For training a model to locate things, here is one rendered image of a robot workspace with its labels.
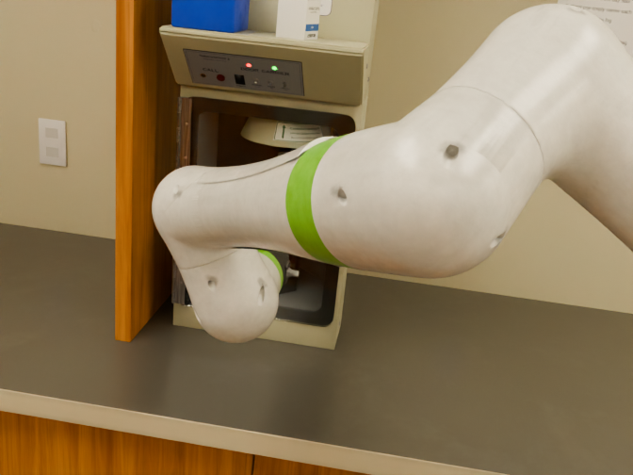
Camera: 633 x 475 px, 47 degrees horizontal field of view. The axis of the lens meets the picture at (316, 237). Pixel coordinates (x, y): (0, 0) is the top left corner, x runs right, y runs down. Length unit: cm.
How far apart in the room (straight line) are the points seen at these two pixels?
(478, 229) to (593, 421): 88
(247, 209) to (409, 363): 76
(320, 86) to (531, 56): 65
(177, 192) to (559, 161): 44
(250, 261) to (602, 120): 47
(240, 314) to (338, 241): 35
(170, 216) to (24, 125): 112
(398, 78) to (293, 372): 72
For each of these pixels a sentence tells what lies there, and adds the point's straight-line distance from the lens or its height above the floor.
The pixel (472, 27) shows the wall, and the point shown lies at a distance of 167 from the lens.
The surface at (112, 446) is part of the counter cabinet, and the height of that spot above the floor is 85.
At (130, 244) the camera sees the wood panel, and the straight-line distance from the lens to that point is 131.
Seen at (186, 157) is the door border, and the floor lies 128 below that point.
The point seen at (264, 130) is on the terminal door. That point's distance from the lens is 127.
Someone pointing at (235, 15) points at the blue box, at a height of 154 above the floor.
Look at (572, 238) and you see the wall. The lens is 179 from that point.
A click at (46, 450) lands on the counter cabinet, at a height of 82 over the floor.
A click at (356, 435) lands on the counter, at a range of 117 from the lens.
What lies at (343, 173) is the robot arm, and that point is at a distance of 54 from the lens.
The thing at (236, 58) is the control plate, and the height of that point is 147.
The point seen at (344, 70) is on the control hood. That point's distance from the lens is 115.
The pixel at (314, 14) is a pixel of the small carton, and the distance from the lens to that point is 118.
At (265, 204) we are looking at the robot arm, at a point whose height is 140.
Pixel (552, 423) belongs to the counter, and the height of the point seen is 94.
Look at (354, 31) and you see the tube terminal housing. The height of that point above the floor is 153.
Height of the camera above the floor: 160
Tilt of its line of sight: 20 degrees down
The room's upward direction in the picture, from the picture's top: 6 degrees clockwise
